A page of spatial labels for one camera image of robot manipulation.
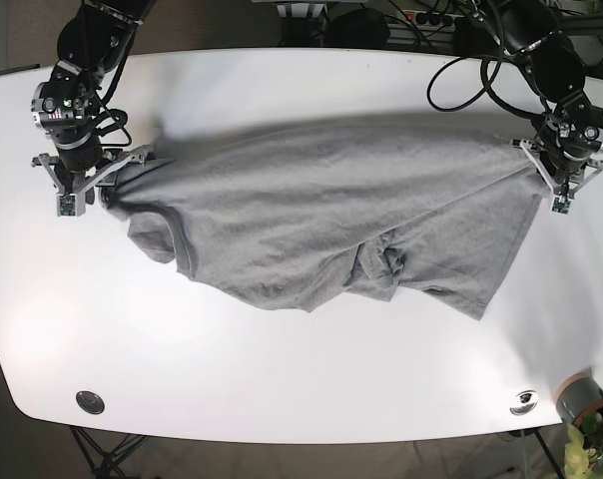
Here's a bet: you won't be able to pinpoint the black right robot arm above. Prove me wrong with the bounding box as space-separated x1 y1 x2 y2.
31 1 155 217

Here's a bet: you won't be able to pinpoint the grey plant pot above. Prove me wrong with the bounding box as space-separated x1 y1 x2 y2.
553 373 603 427

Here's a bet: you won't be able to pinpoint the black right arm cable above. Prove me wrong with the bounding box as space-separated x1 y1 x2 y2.
76 0 133 151

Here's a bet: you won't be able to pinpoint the left gripper body silver black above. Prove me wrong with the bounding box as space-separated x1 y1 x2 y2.
511 139 603 215

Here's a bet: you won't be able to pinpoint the right silver table grommet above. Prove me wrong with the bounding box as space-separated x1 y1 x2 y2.
509 390 539 416

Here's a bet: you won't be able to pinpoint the right gripper body silver black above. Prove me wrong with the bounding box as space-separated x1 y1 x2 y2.
31 146 154 218

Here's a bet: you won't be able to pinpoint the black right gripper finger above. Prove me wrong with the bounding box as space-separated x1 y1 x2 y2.
97 177 117 208

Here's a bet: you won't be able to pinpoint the light grey printed T-shirt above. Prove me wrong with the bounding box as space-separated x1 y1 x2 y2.
104 117 546 319

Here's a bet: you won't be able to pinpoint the left silver table grommet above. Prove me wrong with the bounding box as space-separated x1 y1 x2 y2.
76 390 105 415

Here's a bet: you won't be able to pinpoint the green potted plant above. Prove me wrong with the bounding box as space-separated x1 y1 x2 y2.
564 411 603 479

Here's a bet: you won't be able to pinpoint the silver table grommet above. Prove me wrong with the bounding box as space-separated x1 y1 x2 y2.
76 390 105 415
509 390 539 416

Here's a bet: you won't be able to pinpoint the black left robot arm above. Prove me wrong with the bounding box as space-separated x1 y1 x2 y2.
473 1 603 215

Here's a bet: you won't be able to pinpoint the black folding table legs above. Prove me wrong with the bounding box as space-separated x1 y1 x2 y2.
69 426 149 479

